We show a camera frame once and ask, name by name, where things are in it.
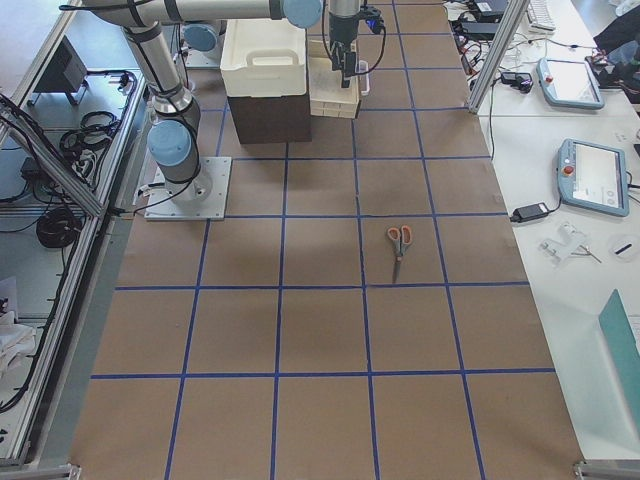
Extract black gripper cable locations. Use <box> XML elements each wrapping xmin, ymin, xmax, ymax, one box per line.
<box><xmin>322</xmin><ymin>9</ymin><xmax>387</xmax><ymax>77</ymax></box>

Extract lower teach pendant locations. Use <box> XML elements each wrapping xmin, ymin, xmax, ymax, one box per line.
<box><xmin>557</xmin><ymin>139</ymin><xmax>629</xmax><ymax>217</ymax></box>

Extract aluminium frame rail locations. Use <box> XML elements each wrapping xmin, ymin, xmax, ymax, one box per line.
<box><xmin>1</xmin><ymin>91</ymin><xmax>130</xmax><ymax>219</ymax></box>

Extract aluminium frame post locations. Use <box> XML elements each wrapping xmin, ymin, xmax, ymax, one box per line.
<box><xmin>468</xmin><ymin>0</ymin><xmax>528</xmax><ymax>114</ymax></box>

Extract upper teach pendant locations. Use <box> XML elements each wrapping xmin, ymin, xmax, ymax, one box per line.
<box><xmin>536</xmin><ymin>58</ymin><xmax>604</xmax><ymax>110</ymax></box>

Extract teach pendant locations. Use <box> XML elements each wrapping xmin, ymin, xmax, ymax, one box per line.
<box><xmin>536</xmin><ymin>58</ymin><xmax>604</xmax><ymax>110</ymax></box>
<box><xmin>557</xmin><ymin>139</ymin><xmax>629</xmax><ymax>217</ymax></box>

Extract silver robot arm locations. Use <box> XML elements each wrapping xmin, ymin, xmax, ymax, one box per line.
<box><xmin>77</xmin><ymin>1</ymin><xmax>367</xmax><ymax>200</ymax></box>

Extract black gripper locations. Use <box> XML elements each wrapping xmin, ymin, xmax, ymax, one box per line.
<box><xmin>329</xmin><ymin>13</ymin><xmax>360</xmax><ymax>88</ymax></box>

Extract black power adapter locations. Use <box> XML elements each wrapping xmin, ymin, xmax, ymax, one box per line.
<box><xmin>510</xmin><ymin>202</ymin><xmax>550</xmax><ymax>223</ymax></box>

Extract coiled black cables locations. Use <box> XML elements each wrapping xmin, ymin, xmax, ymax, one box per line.
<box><xmin>59</xmin><ymin>110</ymin><xmax>121</xmax><ymax>162</ymax></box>

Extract white plastic tray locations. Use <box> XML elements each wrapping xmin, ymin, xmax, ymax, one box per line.
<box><xmin>220</xmin><ymin>19</ymin><xmax>307</xmax><ymax>98</ymax></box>

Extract dark brown drawer cabinet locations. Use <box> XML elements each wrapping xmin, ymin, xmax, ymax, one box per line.
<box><xmin>228</xmin><ymin>93</ymin><xmax>312</xmax><ymax>144</ymax></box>

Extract wooden drawer with white handle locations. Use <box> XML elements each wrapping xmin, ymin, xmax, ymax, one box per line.
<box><xmin>307</xmin><ymin>40</ymin><xmax>370</xmax><ymax>119</ymax></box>

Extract white keyboard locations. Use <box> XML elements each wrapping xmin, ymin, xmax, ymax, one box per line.
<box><xmin>526</xmin><ymin>0</ymin><xmax>556</xmax><ymax>34</ymax></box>

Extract orange grey scissors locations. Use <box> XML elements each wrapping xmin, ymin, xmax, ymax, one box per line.
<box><xmin>387</xmin><ymin>225</ymin><xmax>413</xmax><ymax>284</ymax></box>

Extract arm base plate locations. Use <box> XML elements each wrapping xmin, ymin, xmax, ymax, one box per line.
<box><xmin>186</xmin><ymin>46</ymin><xmax>222</xmax><ymax>69</ymax></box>
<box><xmin>144</xmin><ymin>157</ymin><xmax>232</xmax><ymax>221</ymax></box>

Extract clear acrylic bracket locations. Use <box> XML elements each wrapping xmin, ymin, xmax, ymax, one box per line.
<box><xmin>540</xmin><ymin>222</ymin><xmax>587</xmax><ymax>266</ymax></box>

